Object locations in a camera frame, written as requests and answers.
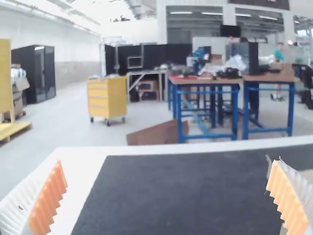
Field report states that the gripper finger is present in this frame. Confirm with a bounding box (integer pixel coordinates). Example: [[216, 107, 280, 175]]
[[264, 156, 313, 235], [0, 160, 68, 235]]

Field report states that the black mat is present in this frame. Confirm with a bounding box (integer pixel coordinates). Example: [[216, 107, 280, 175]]
[[70, 143, 313, 235]]

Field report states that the yellow tool cart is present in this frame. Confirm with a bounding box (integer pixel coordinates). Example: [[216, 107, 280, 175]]
[[87, 75, 129, 127]]

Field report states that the black cabinet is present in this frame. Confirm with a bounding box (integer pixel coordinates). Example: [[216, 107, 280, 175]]
[[11, 44, 57, 105]]

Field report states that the person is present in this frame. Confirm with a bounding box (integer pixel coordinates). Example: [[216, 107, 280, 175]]
[[269, 42, 287, 101]]

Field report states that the brown cardboard sheet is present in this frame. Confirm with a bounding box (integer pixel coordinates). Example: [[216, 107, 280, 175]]
[[126, 119, 190, 146]]

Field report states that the blue frame workbench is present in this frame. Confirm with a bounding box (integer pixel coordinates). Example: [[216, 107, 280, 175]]
[[167, 74, 243, 144], [241, 73, 297, 141]]

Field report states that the yellow wooden frame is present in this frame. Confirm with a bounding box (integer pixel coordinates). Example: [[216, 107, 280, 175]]
[[0, 38, 33, 143]]

